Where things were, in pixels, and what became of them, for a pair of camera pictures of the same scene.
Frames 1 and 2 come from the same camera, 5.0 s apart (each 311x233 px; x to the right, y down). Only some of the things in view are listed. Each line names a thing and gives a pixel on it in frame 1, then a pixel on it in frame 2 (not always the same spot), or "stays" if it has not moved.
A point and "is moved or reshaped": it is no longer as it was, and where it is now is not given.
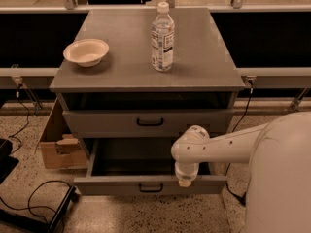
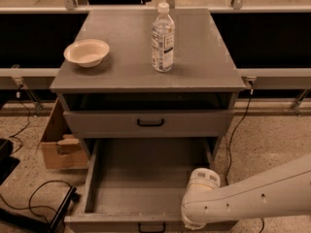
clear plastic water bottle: (162, 39) stays
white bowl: (86, 52) stays
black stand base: (36, 225) stays
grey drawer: (142, 167) is moved or reshaped
